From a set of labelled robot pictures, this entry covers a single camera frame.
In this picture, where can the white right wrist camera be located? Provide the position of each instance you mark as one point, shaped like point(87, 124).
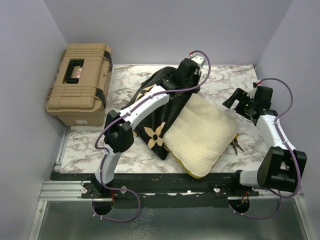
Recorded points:
point(252, 92)

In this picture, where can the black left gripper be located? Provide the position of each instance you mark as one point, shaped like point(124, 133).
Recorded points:
point(196, 76)

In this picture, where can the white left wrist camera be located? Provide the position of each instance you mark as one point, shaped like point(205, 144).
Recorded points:
point(200, 60)

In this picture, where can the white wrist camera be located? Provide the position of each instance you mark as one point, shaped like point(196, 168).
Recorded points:
point(252, 92)
point(200, 60)

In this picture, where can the white pillow yellow edge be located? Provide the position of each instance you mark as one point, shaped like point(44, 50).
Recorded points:
point(200, 135)

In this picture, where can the yellow handled pliers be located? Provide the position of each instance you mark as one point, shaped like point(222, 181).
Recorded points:
point(236, 145)

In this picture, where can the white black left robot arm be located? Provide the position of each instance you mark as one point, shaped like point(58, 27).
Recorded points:
point(150, 113)

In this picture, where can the black yellow flower pillowcase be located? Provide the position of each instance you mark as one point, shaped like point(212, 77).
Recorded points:
point(152, 129)

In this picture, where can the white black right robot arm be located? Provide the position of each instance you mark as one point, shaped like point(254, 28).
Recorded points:
point(283, 165)

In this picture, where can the tan plastic tool case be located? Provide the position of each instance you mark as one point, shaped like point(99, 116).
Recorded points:
point(79, 93)

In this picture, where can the black mounting rail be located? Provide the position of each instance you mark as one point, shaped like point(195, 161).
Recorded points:
point(159, 190)

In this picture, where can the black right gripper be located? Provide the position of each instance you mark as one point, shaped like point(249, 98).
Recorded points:
point(241, 95)

